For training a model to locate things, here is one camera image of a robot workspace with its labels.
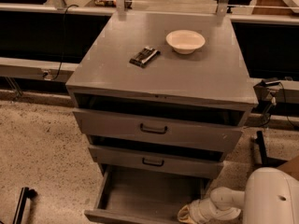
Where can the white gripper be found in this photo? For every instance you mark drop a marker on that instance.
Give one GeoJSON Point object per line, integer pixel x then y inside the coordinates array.
{"type": "Point", "coordinates": [200, 211]}

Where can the black snack packet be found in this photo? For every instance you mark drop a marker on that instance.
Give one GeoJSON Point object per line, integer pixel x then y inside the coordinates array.
{"type": "Point", "coordinates": [143, 57]}

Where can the black metal stand right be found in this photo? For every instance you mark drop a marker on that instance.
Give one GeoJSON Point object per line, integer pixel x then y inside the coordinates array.
{"type": "Point", "coordinates": [266, 161]}

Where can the grey bottom drawer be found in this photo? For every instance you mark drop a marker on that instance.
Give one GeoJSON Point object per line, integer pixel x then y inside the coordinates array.
{"type": "Point", "coordinates": [134, 196]}

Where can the wooden board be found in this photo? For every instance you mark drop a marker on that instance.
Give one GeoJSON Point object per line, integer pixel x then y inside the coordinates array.
{"type": "Point", "coordinates": [291, 167]}

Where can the grey drawer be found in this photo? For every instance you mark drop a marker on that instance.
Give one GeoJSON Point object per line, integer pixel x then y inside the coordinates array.
{"type": "Point", "coordinates": [171, 132]}
{"type": "Point", "coordinates": [134, 196]}
{"type": "Point", "coordinates": [155, 162]}

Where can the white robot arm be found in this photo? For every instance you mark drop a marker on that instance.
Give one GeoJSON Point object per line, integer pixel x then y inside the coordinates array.
{"type": "Point", "coordinates": [270, 197]}

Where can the black clamp device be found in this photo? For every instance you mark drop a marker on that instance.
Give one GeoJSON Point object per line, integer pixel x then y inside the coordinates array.
{"type": "Point", "coordinates": [267, 90]}

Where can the white bowl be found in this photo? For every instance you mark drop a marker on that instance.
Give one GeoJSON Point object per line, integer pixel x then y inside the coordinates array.
{"type": "Point", "coordinates": [185, 41]}

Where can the grey middle drawer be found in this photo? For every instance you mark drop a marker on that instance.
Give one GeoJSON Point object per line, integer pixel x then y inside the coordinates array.
{"type": "Point", "coordinates": [155, 162]}

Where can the grey drawer cabinet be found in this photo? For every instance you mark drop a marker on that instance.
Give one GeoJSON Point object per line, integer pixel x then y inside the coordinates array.
{"type": "Point", "coordinates": [211, 85]}

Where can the black metal leg left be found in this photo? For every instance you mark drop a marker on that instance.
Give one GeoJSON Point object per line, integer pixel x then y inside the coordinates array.
{"type": "Point", "coordinates": [26, 193]}

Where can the grey top drawer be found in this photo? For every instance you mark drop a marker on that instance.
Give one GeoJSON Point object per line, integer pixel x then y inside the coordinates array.
{"type": "Point", "coordinates": [171, 132]}

